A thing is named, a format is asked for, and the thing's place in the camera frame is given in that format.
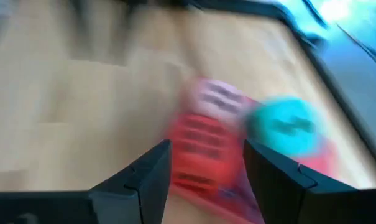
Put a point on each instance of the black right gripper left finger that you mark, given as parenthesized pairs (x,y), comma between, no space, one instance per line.
(128,202)

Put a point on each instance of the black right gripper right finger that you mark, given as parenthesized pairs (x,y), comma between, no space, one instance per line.
(287,199)

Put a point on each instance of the pink translucent plastic bin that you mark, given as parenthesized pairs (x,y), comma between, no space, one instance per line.
(237,193)

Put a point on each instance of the large green foam die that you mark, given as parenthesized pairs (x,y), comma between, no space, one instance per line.
(284,124)

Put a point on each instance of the red foam die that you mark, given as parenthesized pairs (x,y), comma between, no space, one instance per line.
(206,146)

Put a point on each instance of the pink foam die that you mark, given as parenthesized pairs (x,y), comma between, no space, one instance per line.
(220,99)

